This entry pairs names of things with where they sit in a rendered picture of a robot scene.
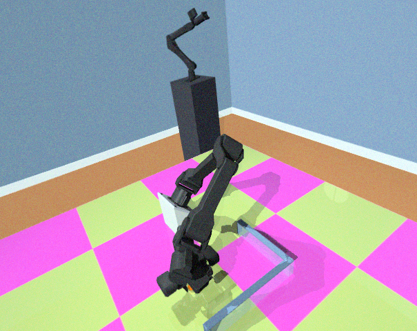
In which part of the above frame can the clear blue l-shaped low wall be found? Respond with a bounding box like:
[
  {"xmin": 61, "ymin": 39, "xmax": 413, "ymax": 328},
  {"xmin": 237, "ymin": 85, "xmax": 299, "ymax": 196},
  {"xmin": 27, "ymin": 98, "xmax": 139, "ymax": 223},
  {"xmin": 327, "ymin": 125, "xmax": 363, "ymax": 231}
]
[{"xmin": 203, "ymin": 219, "xmax": 294, "ymax": 331}]

